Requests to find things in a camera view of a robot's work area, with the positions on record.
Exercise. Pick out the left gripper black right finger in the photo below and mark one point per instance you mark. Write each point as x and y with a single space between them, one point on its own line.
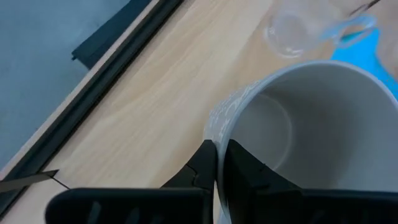
248 180

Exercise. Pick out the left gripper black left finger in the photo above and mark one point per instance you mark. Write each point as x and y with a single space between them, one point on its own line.
199 174

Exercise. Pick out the white patterned ceramic mug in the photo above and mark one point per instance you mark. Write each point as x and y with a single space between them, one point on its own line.
326 124

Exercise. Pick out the clear glass mug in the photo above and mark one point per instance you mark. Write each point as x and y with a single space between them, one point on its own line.
292 31

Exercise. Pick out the black floor bar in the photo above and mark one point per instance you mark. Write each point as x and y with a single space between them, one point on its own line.
109 34

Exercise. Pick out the teal folded cloth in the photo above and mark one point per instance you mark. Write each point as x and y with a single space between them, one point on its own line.
360 53

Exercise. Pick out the black aluminium table frame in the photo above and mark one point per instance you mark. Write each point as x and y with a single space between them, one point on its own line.
93 93

